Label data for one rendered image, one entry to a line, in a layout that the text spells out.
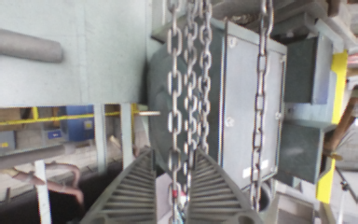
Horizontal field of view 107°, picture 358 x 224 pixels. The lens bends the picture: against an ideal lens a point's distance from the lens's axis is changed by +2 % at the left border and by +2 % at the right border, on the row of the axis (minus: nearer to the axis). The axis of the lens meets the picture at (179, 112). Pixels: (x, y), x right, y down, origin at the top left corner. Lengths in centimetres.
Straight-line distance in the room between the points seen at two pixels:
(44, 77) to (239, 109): 50
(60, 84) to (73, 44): 13
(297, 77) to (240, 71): 17
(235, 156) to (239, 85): 14
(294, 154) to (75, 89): 63
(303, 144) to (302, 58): 20
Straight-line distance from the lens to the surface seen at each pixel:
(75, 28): 57
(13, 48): 44
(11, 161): 54
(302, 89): 42
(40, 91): 52
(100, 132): 98
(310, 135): 42
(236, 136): 28
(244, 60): 30
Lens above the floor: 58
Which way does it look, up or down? 6 degrees up
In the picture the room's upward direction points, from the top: 180 degrees counter-clockwise
